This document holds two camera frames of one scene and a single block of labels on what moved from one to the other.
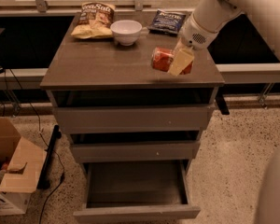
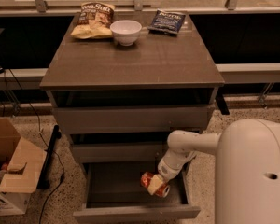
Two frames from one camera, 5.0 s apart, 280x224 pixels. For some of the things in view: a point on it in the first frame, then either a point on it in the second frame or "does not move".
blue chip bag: (166, 21) does not move
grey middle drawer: (130, 151) does not move
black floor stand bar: (44, 182) does not move
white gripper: (194, 35) -> (167, 169)
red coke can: (161, 59) -> (163, 189)
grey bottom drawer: (135, 189) does not move
